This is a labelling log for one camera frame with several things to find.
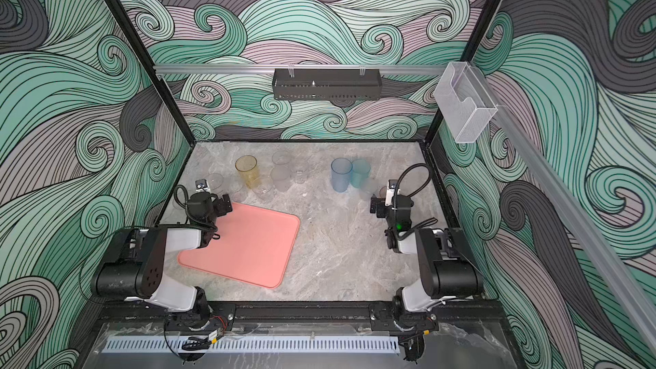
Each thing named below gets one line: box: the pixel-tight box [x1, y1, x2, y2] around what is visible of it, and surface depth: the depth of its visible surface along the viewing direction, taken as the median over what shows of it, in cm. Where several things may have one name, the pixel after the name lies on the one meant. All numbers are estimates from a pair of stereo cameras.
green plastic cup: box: [350, 158, 371, 189], surface depth 100 cm
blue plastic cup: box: [330, 157, 353, 194], surface depth 102 cm
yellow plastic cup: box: [234, 154, 261, 189], surface depth 99 cm
